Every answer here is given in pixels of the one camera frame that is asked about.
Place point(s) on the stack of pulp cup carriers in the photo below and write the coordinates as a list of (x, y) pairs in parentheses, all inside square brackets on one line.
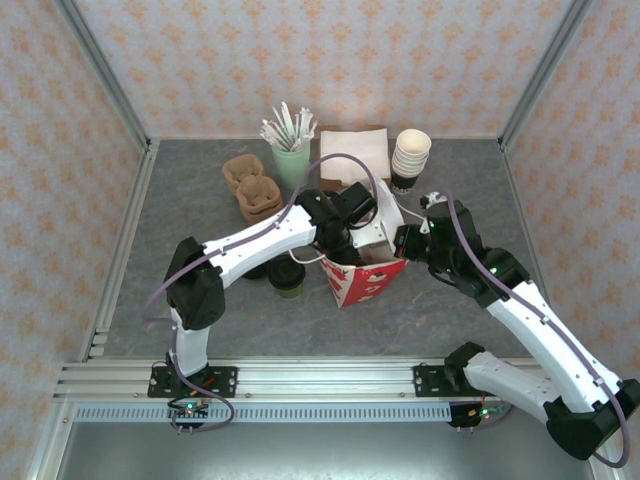
[(250, 195)]

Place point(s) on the stack of paper cups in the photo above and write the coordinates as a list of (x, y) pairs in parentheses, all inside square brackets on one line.
[(411, 145)]

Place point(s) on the grey metal shelf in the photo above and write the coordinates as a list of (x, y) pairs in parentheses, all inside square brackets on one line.
[(325, 455)]

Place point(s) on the left controller board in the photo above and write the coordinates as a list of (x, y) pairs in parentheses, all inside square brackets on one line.
[(190, 411)]

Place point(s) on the black plastic cup lid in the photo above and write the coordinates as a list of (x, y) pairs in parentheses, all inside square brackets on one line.
[(286, 272)]

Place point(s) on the aluminium frame post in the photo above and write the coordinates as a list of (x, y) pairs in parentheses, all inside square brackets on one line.
[(105, 70), (546, 70)]

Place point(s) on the left black mount plate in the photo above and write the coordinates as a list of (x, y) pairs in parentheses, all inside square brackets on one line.
[(225, 380)]

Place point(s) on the right aluminium frame post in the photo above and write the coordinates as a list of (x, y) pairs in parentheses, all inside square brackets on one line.
[(546, 70)]

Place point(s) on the black mount plate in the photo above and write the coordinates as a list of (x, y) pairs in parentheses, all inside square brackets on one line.
[(225, 380), (425, 380)]

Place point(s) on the red white paper bag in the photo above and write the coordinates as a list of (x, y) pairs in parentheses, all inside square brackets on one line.
[(370, 287)]

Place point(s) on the white wrapped straw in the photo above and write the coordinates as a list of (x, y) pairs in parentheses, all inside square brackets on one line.
[(284, 110), (313, 125), (266, 127), (277, 116), (304, 115)]

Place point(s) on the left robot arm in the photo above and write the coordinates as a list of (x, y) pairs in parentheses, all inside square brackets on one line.
[(260, 240)]

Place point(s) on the right black mount plate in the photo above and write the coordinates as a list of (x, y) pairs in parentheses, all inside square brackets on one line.
[(425, 380)]

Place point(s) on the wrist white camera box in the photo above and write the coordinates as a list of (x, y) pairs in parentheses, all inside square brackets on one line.
[(370, 235), (432, 198)]

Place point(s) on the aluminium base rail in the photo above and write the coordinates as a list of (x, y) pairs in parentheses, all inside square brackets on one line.
[(325, 375)]

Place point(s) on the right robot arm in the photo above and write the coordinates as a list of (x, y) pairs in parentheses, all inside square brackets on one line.
[(540, 330)]

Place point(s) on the left lower frame post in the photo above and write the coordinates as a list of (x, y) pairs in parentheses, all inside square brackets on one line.
[(50, 445)]

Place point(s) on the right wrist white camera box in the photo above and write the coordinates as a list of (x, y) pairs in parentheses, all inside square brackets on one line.
[(432, 198)]

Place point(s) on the right aluminium table rail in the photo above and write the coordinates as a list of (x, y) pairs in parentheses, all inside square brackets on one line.
[(519, 200)]

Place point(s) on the stack of white napkins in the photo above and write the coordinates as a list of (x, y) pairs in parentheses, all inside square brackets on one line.
[(332, 185)]

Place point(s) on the stack of black lids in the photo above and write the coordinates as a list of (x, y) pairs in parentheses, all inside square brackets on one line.
[(255, 274)]

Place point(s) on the mint green holder cup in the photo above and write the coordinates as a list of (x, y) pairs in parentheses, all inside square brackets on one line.
[(292, 167)]

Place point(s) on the controller board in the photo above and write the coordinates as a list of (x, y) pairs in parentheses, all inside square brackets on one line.
[(480, 414), (190, 411)]

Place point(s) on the right controller board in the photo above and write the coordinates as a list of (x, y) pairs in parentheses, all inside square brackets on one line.
[(480, 414)]

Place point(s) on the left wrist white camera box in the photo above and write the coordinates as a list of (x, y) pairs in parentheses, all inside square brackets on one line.
[(370, 235)]

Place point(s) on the left aluminium frame post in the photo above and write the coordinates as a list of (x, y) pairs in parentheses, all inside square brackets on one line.
[(105, 70)]

